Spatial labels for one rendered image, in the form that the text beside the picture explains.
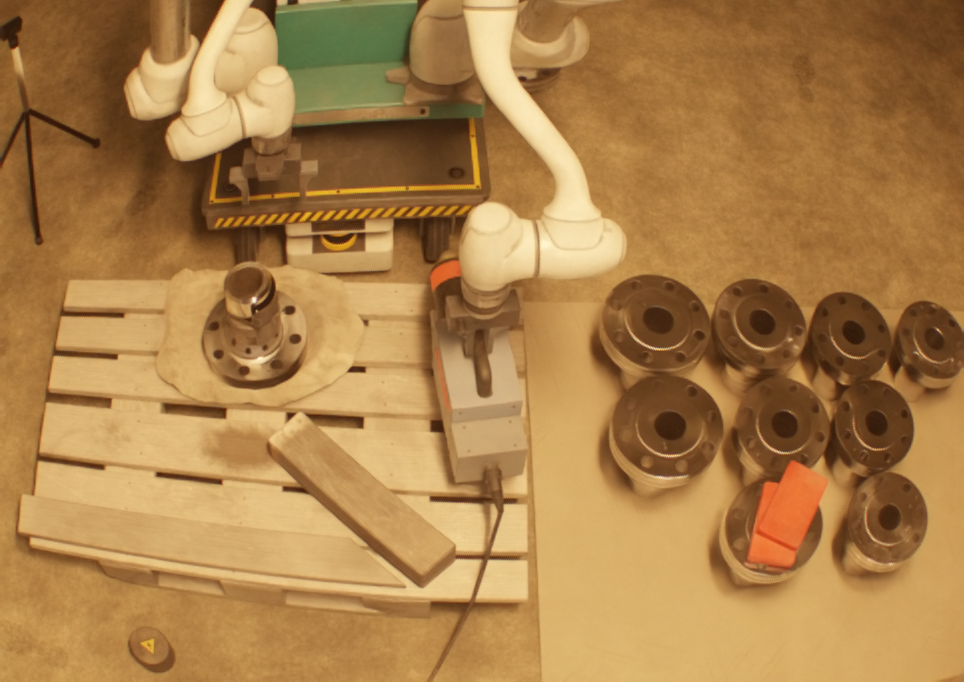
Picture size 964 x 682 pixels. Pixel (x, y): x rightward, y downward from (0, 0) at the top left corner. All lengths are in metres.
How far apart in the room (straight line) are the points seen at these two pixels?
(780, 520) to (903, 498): 0.39
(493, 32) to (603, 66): 1.66
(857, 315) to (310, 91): 1.46
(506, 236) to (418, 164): 0.81
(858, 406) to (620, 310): 0.67
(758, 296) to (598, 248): 0.79
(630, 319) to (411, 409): 0.51
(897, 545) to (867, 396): 0.43
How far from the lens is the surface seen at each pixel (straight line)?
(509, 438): 2.48
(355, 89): 2.81
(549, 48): 2.61
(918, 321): 3.07
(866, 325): 2.98
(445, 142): 2.98
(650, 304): 2.82
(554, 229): 2.20
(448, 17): 2.61
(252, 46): 2.63
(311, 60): 2.87
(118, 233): 3.33
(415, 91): 2.76
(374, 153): 2.96
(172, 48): 2.52
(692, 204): 3.39
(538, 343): 3.02
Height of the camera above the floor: 2.49
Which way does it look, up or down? 55 degrees down
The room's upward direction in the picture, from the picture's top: 6 degrees clockwise
